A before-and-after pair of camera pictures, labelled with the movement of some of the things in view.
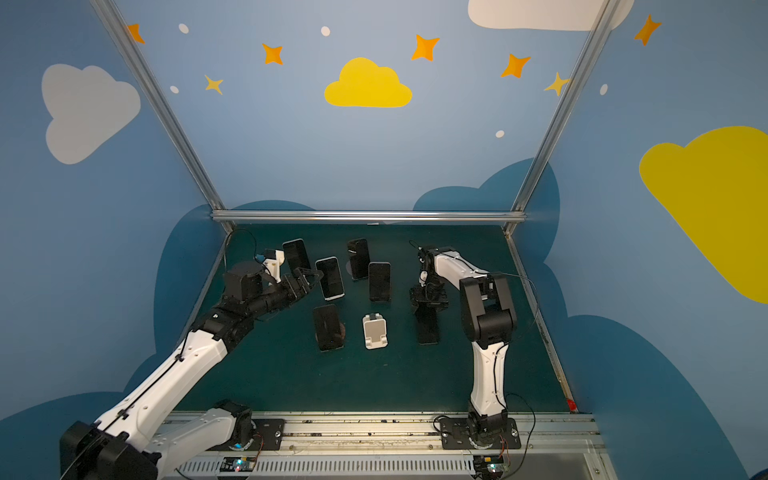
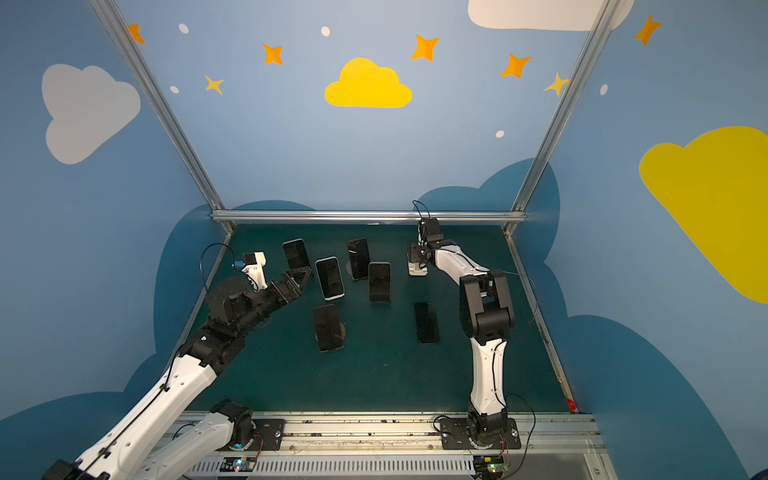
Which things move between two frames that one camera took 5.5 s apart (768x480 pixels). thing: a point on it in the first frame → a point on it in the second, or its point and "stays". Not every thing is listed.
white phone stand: [375, 331] → [414, 269]
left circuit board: [237, 463] stays
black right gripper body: [429, 295] → [417, 255]
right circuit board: [488, 466] stays
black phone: [328, 327] stays
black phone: [428, 325] stays
